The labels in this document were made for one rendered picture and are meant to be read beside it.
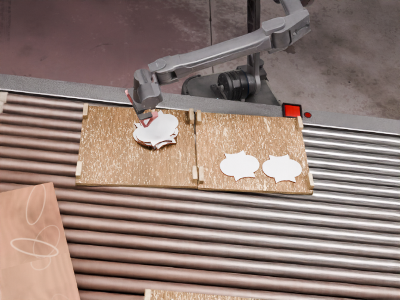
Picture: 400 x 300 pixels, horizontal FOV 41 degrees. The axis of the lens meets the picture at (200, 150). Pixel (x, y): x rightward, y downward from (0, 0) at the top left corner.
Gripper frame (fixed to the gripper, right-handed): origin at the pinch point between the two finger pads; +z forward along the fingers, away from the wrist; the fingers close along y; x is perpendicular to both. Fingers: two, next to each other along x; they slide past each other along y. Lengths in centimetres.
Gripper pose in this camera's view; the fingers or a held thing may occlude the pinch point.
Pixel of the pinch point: (140, 115)
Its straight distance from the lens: 184.5
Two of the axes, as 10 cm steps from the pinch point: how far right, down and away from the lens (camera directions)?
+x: 9.0, -2.7, 3.4
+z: -1.2, 6.0, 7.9
